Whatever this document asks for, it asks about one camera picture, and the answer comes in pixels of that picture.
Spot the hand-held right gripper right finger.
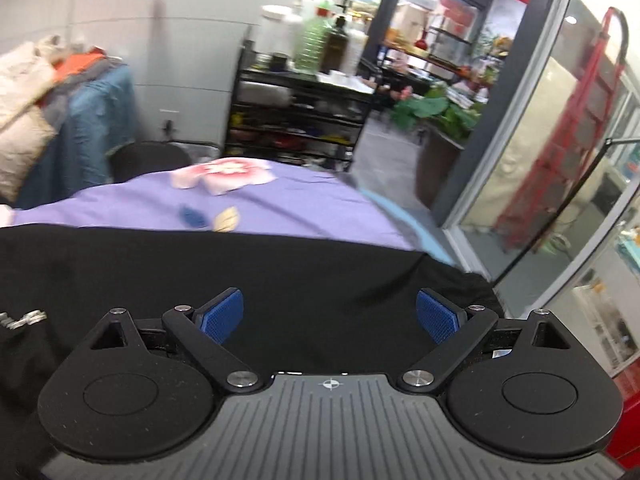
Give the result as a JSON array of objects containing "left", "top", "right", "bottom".
[{"left": 397, "top": 288, "right": 587, "bottom": 394}]

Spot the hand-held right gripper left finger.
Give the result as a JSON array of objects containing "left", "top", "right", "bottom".
[{"left": 75, "top": 287, "right": 266, "bottom": 394}]

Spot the black garment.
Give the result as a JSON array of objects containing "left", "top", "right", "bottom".
[{"left": 0, "top": 224, "right": 503, "bottom": 471}]

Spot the light blue mattress cover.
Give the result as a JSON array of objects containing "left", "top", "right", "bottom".
[{"left": 356, "top": 187, "right": 457, "bottom": 267}]

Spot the purple floral bedsheet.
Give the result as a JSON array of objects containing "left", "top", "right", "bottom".
[{"left": 10, "top": 159, "right": 418, "bottom": 251}]

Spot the brown planter box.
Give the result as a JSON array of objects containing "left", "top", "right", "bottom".
[{"left": 414, "top": 125, "right": 467, "bottom": 209}]

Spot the black round stool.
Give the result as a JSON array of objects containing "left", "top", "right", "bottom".
[{"left": 108, "top": 141, "right": 195, "bottom": 184}]

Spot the thin black pole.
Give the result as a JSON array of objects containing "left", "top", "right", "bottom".
[{"left": 494, "top": 137, "right": 640, "bottom": 288}]

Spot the green leafy plant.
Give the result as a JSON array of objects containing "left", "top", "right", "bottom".
[{"left": 389, "top": 86, "right": 482, "bottom": 142}]

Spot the red folding ladder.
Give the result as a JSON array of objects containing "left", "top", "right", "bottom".
[{"left": 494, "top": 7, "right": 632, "bottom": 252}]

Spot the red box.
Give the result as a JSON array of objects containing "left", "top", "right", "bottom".
[{"left": 604, "top": 352, "right": 640, "bottom": 467}]

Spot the blue jacket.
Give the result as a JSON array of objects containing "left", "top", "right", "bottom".
[{"left": 15, "top": 62, "right": 139, "bottom": 209}]

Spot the white bottle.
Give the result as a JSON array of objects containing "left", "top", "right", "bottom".
[{"left": 345, "top": 24, "right": 370, "bottom": 77}]

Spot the dark brown pump bottle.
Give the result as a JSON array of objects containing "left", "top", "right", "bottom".
[{"left": 320, "top": 15, "right": 354, "bottom": 74}]

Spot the orange garment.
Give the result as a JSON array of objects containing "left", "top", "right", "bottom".
[{"left": 52, "top": 50, "right": 110, "bottom": 86}]

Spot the green plastic bottle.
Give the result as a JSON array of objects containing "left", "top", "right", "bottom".
[{"left": 294, "top": 1, "right": 337, "bottom": 75}]

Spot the large white container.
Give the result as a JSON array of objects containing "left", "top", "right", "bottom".
[{"left": 260, "top": 4, "right": 304, "bottom": 59}]

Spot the wire waste bin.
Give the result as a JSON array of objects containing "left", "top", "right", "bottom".
[{"left": 170, "top": 139, "right": 222, "bottom": 164}]

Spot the black wire storage rack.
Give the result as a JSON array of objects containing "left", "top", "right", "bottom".
[{"left": 224, "top": 39, "right": 377, "bottom": 172}]

